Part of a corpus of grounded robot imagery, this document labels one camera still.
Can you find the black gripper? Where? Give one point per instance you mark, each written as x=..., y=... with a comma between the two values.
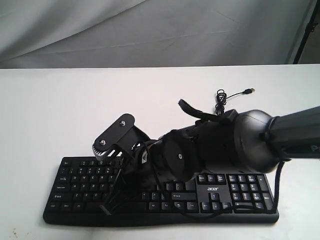
x=137, y=174

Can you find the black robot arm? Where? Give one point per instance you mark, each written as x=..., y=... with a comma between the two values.
x=251, y=141

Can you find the black acer keyboard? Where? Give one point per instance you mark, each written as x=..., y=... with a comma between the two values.
x=83, y=183

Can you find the grey backdrop cloth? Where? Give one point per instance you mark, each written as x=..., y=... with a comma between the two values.
x=53, y=34

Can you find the black light stand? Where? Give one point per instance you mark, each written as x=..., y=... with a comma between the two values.
x=310, y=28

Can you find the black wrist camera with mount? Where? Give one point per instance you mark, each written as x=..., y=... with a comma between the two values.
x=121, y=136

